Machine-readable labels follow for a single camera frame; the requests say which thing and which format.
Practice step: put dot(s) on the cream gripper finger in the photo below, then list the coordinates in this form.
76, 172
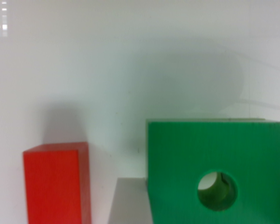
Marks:
130, 203

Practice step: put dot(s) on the green block with hole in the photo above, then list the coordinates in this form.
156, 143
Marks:
219, 171

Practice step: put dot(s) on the red block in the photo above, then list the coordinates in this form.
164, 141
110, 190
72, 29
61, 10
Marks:
57, 183

